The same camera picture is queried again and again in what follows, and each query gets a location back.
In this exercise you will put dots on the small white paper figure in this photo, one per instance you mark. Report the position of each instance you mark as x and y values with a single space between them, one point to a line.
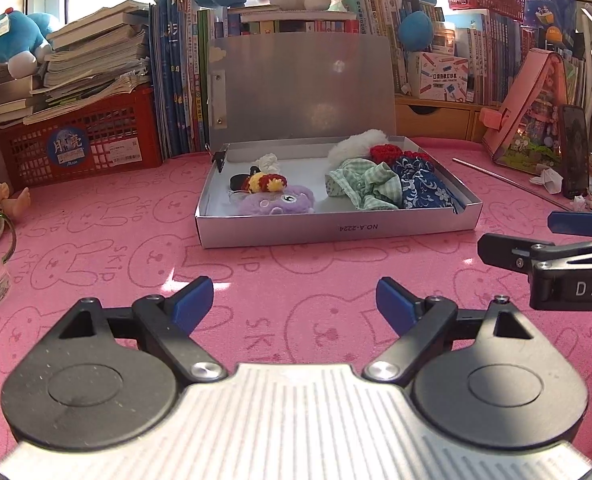
579 203

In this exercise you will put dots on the stack of lying books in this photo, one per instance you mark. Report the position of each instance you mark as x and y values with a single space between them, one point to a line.
95 55

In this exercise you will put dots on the row of colourful upright books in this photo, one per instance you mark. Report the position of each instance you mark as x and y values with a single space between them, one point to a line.
376 10

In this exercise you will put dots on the blue printed carton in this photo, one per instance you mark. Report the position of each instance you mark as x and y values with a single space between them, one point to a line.
548 0

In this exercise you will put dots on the pink rabbit-print table mat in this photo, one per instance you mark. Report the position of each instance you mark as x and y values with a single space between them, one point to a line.
100 260

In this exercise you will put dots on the silver cardboard box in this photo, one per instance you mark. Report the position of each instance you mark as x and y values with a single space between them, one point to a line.
301 85

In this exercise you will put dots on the white fluffy plush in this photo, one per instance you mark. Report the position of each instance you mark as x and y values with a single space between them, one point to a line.
351 147

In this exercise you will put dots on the white tissue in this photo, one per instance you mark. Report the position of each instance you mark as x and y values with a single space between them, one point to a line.
268 162

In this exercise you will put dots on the green checked cloth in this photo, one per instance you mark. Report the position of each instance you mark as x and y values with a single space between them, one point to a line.
366 180

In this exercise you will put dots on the black round disc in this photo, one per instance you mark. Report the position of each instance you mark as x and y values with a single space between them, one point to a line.
237 181

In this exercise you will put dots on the blue patterned pouch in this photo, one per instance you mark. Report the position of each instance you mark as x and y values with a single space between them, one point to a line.
421 185

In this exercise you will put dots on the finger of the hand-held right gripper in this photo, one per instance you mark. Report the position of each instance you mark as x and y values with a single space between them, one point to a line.
506 250
576 222

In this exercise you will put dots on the blue white-bellied plush toy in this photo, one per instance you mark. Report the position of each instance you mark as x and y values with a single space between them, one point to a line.
416 30

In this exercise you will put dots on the white colourful printed carton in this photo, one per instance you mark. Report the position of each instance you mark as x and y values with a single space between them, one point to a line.
441 77

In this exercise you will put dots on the red yellow crochet toy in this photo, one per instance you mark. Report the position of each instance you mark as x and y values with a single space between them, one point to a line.
268 183

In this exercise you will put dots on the large red plastic basket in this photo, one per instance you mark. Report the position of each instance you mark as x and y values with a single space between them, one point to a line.
140 120

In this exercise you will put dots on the brown-haired doll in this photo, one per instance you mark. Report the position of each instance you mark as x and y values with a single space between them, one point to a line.
15 202

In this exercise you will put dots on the row of blue picture books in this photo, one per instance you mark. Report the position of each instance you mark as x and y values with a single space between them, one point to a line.
175 85

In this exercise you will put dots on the white folded paper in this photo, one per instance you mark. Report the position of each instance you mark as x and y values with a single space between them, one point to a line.
546 179

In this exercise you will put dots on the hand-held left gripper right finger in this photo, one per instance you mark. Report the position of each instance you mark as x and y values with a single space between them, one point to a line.
396 305

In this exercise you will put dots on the blue plush toy with tag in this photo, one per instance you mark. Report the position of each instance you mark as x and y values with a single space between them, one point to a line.
5 40

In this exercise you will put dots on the purple plush toy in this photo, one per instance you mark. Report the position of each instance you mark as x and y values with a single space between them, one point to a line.
286 202

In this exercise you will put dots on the row of thin glossy books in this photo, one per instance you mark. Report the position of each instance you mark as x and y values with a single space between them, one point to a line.
573 77

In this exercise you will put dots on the pink pencil case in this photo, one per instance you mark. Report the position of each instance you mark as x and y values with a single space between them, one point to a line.
521 105

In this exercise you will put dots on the black binder clip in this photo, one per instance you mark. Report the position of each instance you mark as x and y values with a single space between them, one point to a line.
219 159

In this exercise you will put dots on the black smartphone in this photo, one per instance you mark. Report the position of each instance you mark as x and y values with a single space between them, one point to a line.
574 150

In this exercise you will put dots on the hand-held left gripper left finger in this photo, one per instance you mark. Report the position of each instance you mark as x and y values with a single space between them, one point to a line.
193 305

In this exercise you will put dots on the red crochet piece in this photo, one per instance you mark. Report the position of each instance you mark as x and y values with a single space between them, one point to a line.
386 152

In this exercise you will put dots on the thin metal rod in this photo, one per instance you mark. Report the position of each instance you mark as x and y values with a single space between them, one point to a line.
501 178

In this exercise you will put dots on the wooden drawer organizer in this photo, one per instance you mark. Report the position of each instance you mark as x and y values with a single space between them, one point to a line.
441 120

